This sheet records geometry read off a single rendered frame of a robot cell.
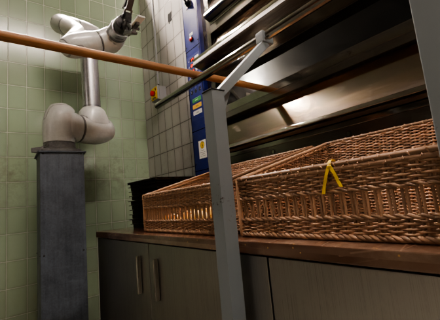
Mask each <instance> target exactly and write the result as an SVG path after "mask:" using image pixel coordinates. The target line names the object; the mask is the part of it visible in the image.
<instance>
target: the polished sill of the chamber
mask: <svg viewBox="0 0 440 320"><path fill-rule="evenodd" d="M413 30H414V24H413V19H412V18H411V19H409V20H407V21H405V22H403V23H400V24H398V25H396V26H394V27H392V28H390V29H387V30H386V31H383V32H382V33H379V34H377V35H375V36H373V37H371V38H369V39H366V40H364V41H362V42H360V43H358V44H355V45H354V46H351V47H350V48H347V49H345V50H343V51H341V52H339V53H337V54H334V55H332V56H330V57H328V58H326V59H324V60H322V61H320V62H318V63H315V64H313V65H311V66H309V67H307V68H305V69H302V70H300V71H298V72H296V73H294V74H292V75H290V76H288V77H286V78H284V79H281V80H279V81H277V82H275V83H273V84H270V85H268V86H266V87H264V88H262V89H260V90H258V91H256V92H254V93H252V94H249V95H247V96H245V97H243V98H241V99H238V100H236V101H234V102H232V103H230V104H228V105H227V106H226V109H225V110H226V113H227V112H229V111H231V110H233V109H236V108H238V107H241V106H243V105H245V104H247V103H249V102H251V101H254V100H256V99H259V98H261V97H263V96H265V95H267V94H270V93H272V92H275V91H277V90H279V89H281V88H283V87H286V86H288V85H290V84H293V83H294V82H297V81H299V80H302V79H304V78H306V77H309V76H310V75H313V74H315V73H318V72H320V71H322V70H324V69H327V68H329V67H331V66H333V65H336V64H338V63H340V62H343V61H344V60H347V59H349V58H352V57H354V56H357V55H358V54H361V53H363V52H365V51H368V50H370V49H372V48H374V47H376V46H379V45H381V44H384V43H386V42H388V41H391V40H392V39H395V38H397V37H400V36H402V35H404V34H406V33H408V32H410V31H413Z"/></svg>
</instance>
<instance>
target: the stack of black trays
mask: <svg viewBox="0 0 440 320"><path fill-rule="evenodd" d="M192 177H196V176H182V177H153V178H149V179H144V180H140V181H134V182H131V183H128V185H130V187H129V188H131V192H129V193H132V196H129V198H130V197H132V200H134V201H129V202H131V205H129V206H132V210H130V211H133V214H132V218H133V219H130V221H131V220H132V223H133V225H134V228H144V225H143V202H142V196H143V194H146V193H149V192H152V191H155V190H158V189H161V188H164V187H167V186H170V185H173V184H176V183H178V182H181V181H184V180H186V179H190V178H192Z"/></svg>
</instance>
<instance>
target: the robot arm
mask: <svg viewBox="0 0 440 320"><path fill-rule="evenodd" d="M133 4H134V0H125V1H124V4H123V6H122V9H124V11H123V13H122V15H120V16H117V17H116V19H114V20H113V21H112V22H111V23H110V25H109V26H108V27H104V28H102V29H100V28H98V27H96V26H94V25H92V24H90V23H88V22H85V21H84V20H80V19H77V18H74V17H71V16H66V15H64V14H55V15H54V16H52V17H51V19H50V26H51V28H52V29H53V30H54V31H55V32H56V33H59V34H61V35H62V36H63V37H62V38H61V39H60V40H59V42H60V43H66V44H72V45H75V46H81V47H85V48H91V49H94V50H100V51H104V52H109V53H113V54H114V53H116V52H118V51H119V50H120V49H121V48H122V46H123V45H124V43H125V40H126V39H127V37H129V36H131V35H137V34H138V33H137V32H136V30H138V31H139V25H140V24H141V23H142V21H144V19H145V17H144V16H141V15H137V16H136V18H135V19H134V21H133V22H132V12H133V10H132V7H133ZM127 10H128V11H130V12H127ZM131 29H132V31H131ZM62 54H63V55H64V56H66V57H68V58H73V59H79V58H80V59H81V85H82V109H81V110H80V111H79V114H77V113H75V110H74V109H73V108H72V107H71V106H70V105H68V104H65V103H53V104H51V105H50V106H49V107H48V109H47V110H46V111H45V114H44V117H43V126H42V134H43V146H41V147H33V148H31V152H32V153H37V151H81V149H76V145H75V143H84V144H91V145H99V144H102V143H106V142H108V141H110V140H112V138H114V135H115V127H114V125H113V123H112V122H111V121H110V120H109V119H108V117H107V115H106V112H105V111H104V110H103V109H102V108H101V103H100V82H99V70H98V60H95V59H92V58H85V57H82V56H75V55H71V54H65V53H62Z"/></svg>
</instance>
